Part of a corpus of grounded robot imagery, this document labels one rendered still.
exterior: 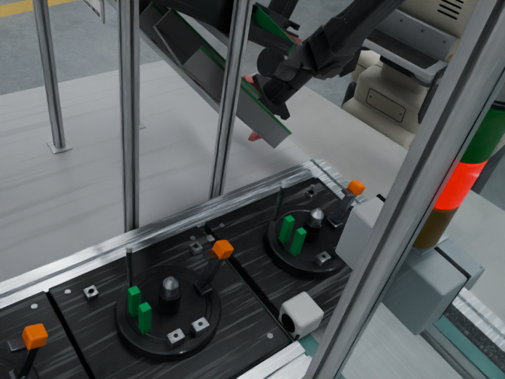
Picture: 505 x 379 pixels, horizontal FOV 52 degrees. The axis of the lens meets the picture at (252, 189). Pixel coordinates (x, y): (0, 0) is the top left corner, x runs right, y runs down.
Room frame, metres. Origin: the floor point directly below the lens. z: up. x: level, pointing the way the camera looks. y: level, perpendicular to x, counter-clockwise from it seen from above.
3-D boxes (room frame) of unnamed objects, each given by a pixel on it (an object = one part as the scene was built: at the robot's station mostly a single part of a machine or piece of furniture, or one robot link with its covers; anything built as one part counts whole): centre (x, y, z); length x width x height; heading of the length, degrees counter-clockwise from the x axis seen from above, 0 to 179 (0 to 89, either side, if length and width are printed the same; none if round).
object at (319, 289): (0.56, -0.10, 0.96); 0.24 x 0.24 x 0.02; 44
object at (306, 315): (0.43, -0.10, 0.97); 0.05 x 0.05 x 0.04; 44
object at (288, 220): (0.54, -0.06, 1.01); 0.01 x 0.01 x 0.05; 44
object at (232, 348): (0.39, 0.08, 1.01); 0.24 x 0.24 x 0.13; 44
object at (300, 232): (0.52, -0.08, 1.01); 0.01 x 0.01 x 0.05; 44
